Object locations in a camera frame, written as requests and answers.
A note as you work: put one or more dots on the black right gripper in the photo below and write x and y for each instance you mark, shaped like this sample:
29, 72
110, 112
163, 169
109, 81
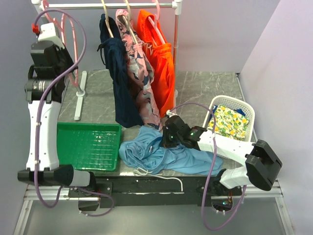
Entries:
165, 142

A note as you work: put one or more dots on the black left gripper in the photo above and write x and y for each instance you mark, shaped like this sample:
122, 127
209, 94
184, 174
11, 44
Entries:
63, 52

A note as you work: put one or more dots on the light blue shorts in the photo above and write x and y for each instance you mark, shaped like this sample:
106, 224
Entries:
145, 152

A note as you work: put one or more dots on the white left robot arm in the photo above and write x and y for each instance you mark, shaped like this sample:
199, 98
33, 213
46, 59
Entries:
45, 90

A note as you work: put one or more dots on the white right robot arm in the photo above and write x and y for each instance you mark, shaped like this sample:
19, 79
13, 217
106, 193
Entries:
259, 164

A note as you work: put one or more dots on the lemon print shorts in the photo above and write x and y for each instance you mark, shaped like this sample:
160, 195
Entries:
229, 123

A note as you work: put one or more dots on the navy blue shorts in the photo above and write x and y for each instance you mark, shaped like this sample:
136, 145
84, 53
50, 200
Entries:
113, 56

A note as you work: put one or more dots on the wooden hanger left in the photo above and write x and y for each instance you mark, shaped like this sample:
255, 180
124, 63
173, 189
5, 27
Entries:
107, 19

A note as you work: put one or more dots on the wooden hanger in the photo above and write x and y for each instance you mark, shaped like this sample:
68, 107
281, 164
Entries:
130, 20
107, 19

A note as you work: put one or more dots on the pink floral shorts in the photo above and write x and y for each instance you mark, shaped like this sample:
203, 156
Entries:
139, 70

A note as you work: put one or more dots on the wooden hanger middle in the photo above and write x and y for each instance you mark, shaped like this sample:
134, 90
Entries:
130, 20

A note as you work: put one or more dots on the orange shorts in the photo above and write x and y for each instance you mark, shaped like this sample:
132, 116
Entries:
160, 58

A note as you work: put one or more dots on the pink hanger with orange shorts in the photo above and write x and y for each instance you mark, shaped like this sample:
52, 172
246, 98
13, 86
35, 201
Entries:
155, 21

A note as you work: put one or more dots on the blue garment in basket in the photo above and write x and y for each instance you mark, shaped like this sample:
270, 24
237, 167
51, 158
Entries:
240, 111

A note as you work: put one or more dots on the white plastic laundry basket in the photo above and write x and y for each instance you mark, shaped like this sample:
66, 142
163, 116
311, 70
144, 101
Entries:
227, 147

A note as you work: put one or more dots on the green plastic tray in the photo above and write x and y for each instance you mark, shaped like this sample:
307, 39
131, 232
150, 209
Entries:
88, 146

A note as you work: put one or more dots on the white metal clothes rack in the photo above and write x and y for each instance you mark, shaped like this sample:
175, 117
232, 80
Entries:
42, 5

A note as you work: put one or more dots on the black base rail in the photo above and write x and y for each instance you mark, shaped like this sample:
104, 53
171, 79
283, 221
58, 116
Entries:
151, 191

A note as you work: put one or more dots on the aluminium frame rail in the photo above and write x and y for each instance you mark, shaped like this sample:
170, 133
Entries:
50, 193

